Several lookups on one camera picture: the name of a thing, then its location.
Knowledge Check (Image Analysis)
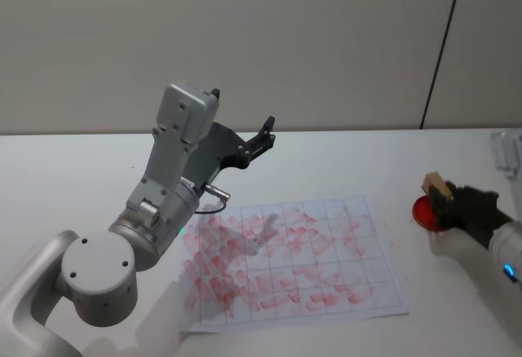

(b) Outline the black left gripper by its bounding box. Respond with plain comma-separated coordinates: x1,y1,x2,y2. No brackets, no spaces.
182,87,276,189

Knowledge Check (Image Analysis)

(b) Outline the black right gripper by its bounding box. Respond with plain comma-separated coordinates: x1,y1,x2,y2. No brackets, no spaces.
427,180,511,250

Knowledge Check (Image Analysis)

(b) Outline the small wooden stamp block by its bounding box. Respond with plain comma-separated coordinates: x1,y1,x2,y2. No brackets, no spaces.
422,171,456,202

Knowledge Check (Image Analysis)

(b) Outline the round red ink pad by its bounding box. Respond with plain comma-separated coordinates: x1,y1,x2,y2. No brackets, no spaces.
410,196,449,234

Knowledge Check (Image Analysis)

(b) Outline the gridded paper with red stamps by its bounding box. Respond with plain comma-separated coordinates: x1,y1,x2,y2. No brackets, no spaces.
179,193,410,333

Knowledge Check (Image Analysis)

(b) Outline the thin dark cable silver plug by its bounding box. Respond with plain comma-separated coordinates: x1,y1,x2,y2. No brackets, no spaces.
193,183,233,216

